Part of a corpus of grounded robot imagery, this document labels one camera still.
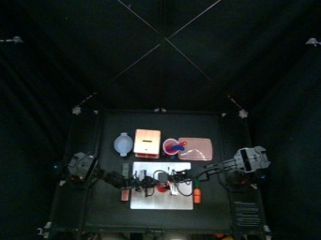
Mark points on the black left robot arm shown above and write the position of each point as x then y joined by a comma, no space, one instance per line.
83,164

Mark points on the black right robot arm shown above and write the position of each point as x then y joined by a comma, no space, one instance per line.
250,158

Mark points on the red play dough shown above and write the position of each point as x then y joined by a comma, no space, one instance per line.
161,188

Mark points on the wooden drawer box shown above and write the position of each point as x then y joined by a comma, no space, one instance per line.
147,146

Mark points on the pale blue plastic bowl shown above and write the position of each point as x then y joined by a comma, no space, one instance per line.
123,144

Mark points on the white plastic tool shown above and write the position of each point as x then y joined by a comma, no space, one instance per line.
173,190

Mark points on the silver metal tray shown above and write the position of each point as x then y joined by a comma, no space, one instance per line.
167,201

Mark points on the blue toy utensil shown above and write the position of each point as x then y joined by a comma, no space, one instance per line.
176,147

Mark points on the pink translucent mat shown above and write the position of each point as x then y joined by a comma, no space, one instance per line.
195,149

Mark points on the red toy utensil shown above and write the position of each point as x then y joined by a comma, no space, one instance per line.
180,144

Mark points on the silver frame clamp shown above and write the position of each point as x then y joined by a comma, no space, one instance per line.
243,113
14,39
311,41
159,110
76,110

